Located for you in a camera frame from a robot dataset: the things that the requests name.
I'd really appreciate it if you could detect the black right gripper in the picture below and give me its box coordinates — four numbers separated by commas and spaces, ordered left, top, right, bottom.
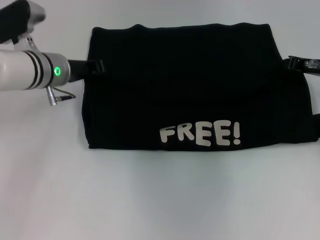
287, 55, 320, 79

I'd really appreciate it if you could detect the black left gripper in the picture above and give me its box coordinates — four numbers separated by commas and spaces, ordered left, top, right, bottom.
66, 58, 105, 84

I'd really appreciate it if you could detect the black shirt with FREE print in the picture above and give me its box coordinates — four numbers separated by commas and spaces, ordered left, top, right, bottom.
81, 22, 320, 152

